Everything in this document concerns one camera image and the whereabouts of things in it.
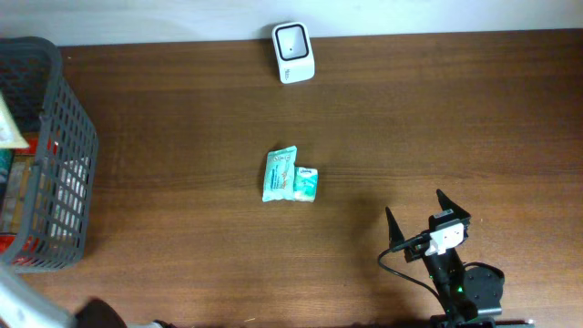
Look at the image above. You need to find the white barcode scanner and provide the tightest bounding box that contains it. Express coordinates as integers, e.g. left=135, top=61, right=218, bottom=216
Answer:
left=271, top=22, right=315, bottom=84

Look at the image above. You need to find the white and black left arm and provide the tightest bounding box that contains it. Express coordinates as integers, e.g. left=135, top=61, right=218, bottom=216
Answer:
left=1, top=263, right=174, bottom=328

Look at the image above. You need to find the teal Kleenex tissue pack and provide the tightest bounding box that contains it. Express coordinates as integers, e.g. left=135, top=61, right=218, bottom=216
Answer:
left=293, top=167, right=319, bottom=202

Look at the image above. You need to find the teal wet wipes pack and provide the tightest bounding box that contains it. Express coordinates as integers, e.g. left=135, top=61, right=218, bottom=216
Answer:
left=262, top=146, right=297, bottom=202

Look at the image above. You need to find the grey plastic mesh basket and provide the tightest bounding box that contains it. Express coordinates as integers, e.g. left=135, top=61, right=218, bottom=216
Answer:
left=1, top=36, right=98, bottom=273

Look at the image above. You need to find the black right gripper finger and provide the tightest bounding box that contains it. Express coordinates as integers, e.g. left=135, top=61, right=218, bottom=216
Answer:
left=385, top=207, right=404, bottom=249
left=436, top=189, right=471, bottom=219

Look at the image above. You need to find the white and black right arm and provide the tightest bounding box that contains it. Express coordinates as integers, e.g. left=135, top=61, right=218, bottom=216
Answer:
left=377, top=190, right=535, bottom=328

